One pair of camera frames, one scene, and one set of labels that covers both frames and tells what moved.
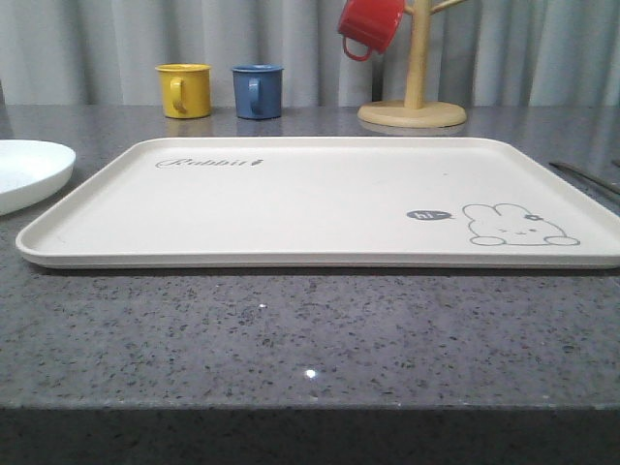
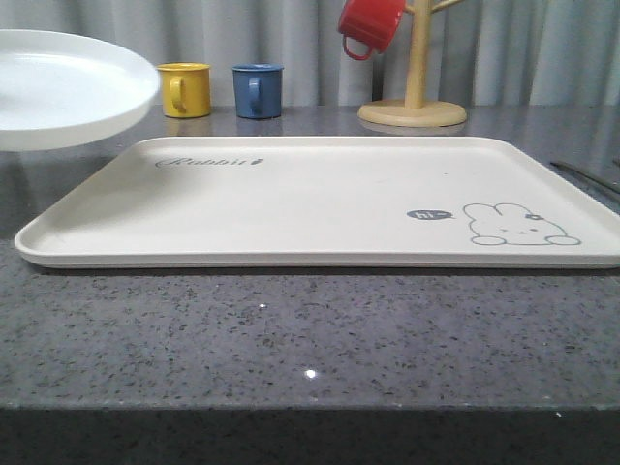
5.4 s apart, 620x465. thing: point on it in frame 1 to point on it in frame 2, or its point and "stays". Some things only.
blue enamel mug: (258, 90) stays
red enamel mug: (370, 22) stays
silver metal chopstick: (568, 168) stays
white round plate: (31, 172) to (59, 89)
